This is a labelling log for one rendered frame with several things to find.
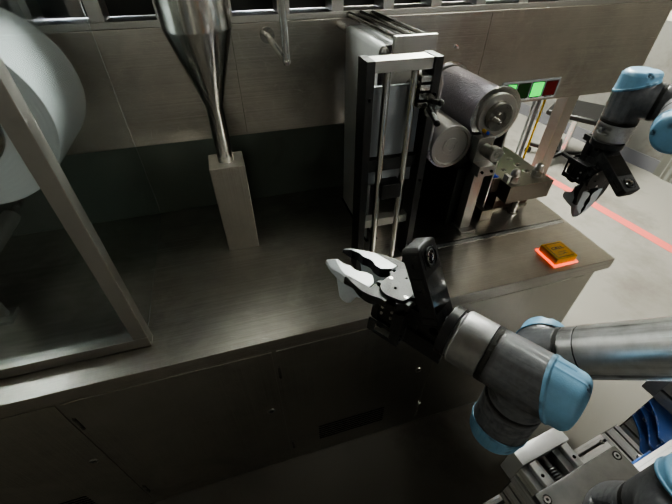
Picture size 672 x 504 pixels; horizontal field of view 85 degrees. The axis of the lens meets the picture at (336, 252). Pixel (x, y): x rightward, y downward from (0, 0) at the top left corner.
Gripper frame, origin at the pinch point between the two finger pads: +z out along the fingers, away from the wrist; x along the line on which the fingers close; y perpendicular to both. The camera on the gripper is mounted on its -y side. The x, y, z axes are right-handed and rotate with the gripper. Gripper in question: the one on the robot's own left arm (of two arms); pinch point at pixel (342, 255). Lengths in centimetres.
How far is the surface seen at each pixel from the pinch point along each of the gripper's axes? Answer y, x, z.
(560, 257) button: 22, 71, -25
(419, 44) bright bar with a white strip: -26, 42, 17
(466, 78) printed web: -17, 73, 17
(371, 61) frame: -23.9, 24.1, 15.9
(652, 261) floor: 90, 250, -70
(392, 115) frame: -13.2, 33.2, 14.9
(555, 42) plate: -27, 121, 8
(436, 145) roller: -2, 56, 13
